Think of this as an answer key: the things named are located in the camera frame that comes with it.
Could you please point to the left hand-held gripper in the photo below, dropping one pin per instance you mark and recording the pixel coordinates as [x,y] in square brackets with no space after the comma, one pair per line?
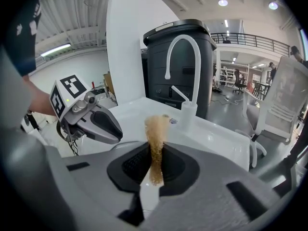
[68,88]

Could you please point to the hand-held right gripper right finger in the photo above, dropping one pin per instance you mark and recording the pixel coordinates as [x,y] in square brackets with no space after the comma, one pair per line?
[211,191]

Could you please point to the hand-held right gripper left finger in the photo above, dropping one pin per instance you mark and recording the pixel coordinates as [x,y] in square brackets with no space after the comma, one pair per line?
[91,177]

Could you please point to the yellow sponge piece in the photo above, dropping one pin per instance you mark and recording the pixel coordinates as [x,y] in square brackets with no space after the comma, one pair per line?
[156,141]

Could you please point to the person's left forearm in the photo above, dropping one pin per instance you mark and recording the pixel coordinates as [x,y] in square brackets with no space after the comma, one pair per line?
[41,100]

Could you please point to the brown cardboard board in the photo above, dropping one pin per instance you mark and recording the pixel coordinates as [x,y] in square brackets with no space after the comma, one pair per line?
[109,85]

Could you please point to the white ceramic sink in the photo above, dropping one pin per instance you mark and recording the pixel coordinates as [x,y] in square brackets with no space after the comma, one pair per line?
[211,138]

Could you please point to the small grey wrapper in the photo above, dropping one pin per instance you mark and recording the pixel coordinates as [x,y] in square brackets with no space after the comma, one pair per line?
[173,121]

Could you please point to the white faucet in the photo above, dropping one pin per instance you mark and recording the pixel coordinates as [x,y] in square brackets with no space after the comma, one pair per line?
[190,114]

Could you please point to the tube ceiling light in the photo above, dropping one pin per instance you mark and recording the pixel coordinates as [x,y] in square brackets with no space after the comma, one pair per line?
[55,50]

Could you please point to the person's black shirt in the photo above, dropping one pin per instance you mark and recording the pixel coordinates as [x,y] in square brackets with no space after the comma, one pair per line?
[24,52]

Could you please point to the black office chair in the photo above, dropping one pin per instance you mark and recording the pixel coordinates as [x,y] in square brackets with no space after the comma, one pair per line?
[239,80]

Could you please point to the white office chair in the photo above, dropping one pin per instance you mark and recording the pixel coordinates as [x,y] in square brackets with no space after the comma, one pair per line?
[286,88]

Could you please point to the black balcony railing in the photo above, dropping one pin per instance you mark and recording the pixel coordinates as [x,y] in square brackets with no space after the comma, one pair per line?
[252,42]

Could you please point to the round ceiling lamp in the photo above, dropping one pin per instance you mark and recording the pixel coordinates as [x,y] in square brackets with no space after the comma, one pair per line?
[223,2]
[273,5]

